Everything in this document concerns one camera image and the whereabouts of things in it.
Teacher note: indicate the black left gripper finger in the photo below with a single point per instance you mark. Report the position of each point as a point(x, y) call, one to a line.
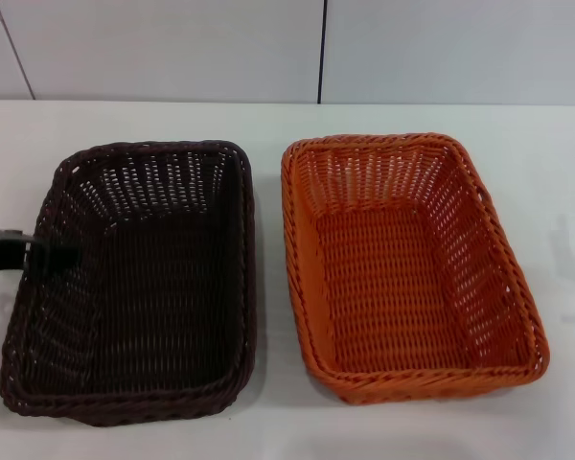
point(57, 252)
point(2, 248)

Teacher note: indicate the dark brown woven basket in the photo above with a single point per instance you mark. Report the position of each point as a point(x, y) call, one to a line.
point(139, 297)

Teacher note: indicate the orange woven basket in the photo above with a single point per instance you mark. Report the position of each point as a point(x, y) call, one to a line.
point(402, 287)

